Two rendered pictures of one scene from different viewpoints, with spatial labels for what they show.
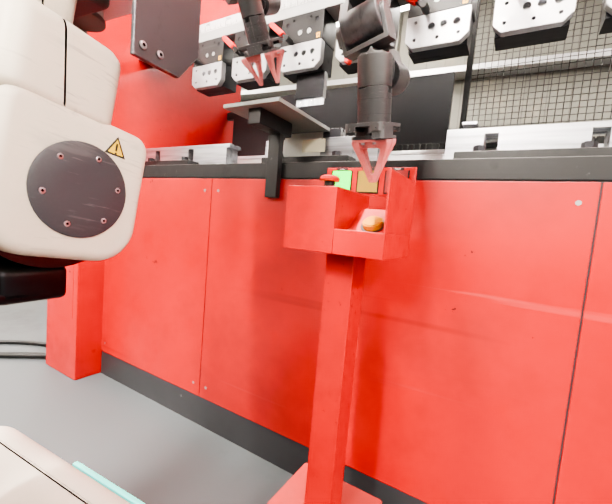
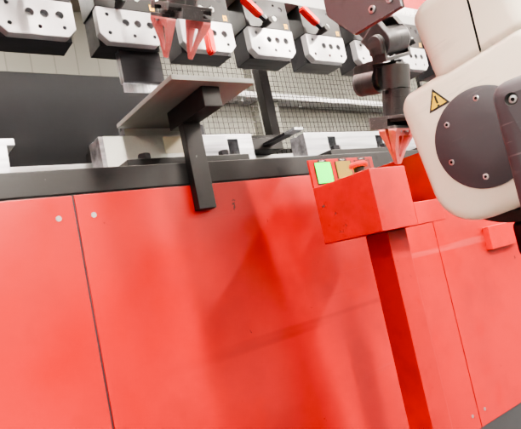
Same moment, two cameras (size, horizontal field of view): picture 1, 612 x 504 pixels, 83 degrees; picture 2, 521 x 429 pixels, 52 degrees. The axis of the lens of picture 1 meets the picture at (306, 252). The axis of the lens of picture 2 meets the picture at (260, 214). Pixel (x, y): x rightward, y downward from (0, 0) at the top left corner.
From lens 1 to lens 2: 115 cm
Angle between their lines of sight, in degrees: 68
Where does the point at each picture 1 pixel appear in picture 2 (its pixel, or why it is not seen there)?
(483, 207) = not seen: hidden behind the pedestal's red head
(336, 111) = (11, 105)
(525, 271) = (412, 230)
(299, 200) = (382, 181)
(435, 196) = not seen: hidden behind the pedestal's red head
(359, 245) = (432, 211)
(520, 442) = (449, 354)
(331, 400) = (433, 371)
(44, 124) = not seen: outside the picture
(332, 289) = (402, 265)
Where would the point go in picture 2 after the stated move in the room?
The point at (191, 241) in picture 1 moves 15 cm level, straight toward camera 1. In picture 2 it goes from (44, 328) to (135, 309)
